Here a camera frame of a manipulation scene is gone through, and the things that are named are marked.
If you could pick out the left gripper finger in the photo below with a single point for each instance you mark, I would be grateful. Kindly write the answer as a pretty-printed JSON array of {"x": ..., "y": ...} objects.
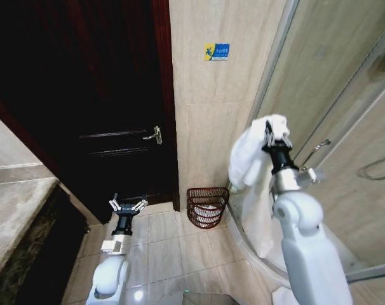
[
  {"x": 140, "y": 204},
  {"x": 115, "y": 205}
]

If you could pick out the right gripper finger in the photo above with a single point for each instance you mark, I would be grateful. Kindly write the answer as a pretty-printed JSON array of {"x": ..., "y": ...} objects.
[
  {"x": 286, "y": 141},
  {"x": 268, "y": 135}
]

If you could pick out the white used towel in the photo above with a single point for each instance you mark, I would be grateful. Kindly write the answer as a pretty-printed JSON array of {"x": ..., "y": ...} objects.
[{"x": 246, "y": 152}]

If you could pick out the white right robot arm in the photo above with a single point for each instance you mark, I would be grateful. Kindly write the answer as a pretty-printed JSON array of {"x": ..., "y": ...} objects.
[{"x": 310, "y": 254}]

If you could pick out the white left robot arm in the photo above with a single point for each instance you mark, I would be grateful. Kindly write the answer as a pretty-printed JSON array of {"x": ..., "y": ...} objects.
[{"x": 108, "y": 273}]

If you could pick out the white cloth in hamper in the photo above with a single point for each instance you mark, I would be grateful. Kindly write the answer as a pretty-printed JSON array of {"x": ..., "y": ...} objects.
[{"x": 208, "y": 212}]

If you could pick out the white robot front shell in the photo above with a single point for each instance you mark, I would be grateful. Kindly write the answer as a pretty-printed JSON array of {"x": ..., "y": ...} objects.
[{"x": 154, "y": 297}]

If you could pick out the beige stone countertop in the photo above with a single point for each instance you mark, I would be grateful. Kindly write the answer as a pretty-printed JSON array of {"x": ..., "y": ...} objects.
[{"x": 14, "y": 216}]

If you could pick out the dark wooden door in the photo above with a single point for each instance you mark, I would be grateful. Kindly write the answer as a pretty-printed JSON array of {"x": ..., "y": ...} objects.
[{"x": 84, "y": 95}]

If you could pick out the glass shower enclosure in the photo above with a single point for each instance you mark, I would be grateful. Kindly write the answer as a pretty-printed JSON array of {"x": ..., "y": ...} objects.
[{"x": 338, "y": 95}]

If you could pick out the blue yellow wall sign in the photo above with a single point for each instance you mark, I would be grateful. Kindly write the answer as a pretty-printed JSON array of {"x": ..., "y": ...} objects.
[{"x": 216, "y": 51}]

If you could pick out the reddish wooden door frame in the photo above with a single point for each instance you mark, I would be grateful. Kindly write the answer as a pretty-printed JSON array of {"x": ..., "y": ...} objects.
[{"x": 170, "y": 95}]

